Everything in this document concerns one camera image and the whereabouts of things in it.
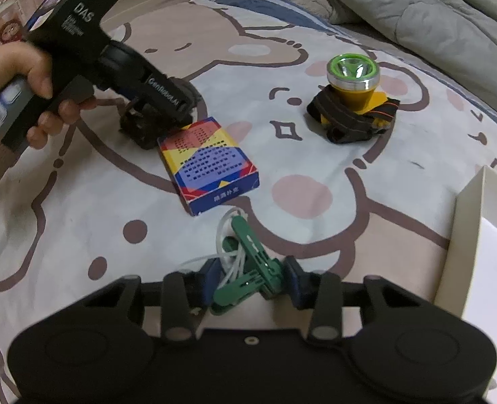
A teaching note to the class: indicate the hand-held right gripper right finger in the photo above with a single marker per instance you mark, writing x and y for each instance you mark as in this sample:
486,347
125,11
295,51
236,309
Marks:
297,284

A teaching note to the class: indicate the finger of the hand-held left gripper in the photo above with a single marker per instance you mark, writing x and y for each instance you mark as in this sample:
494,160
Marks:
131,106

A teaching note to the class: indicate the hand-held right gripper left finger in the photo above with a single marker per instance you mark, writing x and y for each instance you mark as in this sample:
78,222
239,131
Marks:
208,282

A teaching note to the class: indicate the green clothespin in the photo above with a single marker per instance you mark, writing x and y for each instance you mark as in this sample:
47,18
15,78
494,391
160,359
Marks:
236,293
252,248

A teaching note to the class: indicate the white cardboard box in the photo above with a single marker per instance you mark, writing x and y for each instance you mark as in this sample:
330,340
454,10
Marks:
475,227

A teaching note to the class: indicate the person's left hand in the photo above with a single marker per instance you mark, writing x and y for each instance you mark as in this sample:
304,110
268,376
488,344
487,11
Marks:
8,61

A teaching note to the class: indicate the red blue playing card box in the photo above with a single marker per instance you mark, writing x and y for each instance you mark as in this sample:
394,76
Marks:
208,168

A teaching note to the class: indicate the bear printed blanket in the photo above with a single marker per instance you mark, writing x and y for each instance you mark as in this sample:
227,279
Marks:
105,202

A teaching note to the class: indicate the grey quilted duvet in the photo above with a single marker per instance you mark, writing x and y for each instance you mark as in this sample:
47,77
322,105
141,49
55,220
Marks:
442,12

